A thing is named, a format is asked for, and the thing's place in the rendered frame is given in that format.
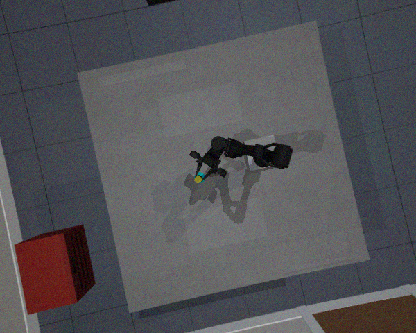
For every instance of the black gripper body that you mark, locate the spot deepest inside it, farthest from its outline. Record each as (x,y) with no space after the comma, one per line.
(220,171)

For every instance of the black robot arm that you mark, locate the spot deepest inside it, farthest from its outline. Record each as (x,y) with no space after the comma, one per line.
(278,158)

